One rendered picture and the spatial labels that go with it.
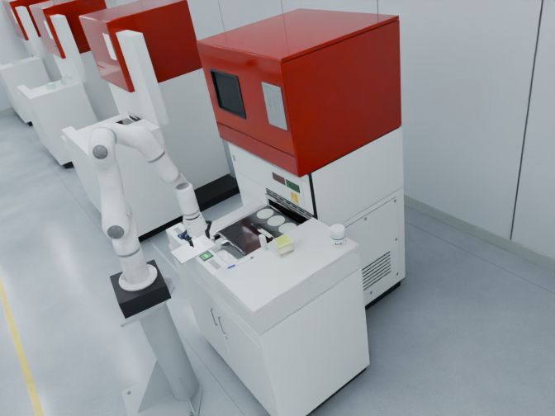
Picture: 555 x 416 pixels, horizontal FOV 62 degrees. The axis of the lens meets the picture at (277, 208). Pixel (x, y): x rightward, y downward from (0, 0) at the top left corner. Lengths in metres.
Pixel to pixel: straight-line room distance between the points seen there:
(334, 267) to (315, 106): 0.77
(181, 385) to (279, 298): 1.08
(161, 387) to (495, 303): 2.16
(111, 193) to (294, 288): 0.90
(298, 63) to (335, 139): 0.47
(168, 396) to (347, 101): 2.01
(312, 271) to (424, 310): 1.31
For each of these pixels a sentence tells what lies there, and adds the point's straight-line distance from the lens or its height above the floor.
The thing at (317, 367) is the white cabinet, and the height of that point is 0.37.
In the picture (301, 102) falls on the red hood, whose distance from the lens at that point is 2.21.
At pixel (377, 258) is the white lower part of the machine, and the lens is 3.04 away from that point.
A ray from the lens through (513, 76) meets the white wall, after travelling 3.25.
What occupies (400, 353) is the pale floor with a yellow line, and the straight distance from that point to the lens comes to 3.04.
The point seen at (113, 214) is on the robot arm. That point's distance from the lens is 2.17.
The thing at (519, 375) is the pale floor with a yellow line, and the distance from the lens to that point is 3.04.
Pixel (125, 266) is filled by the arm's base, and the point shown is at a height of 1.05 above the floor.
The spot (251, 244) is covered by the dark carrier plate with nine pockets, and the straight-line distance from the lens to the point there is 2.48.
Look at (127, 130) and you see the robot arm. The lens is 2.05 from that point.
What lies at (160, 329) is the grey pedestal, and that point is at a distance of 2.61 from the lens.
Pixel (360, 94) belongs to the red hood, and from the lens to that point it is 2.46.
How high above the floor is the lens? 2.36
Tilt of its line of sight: 32 degrees down
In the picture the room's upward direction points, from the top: 11 degrees counter-clockwise
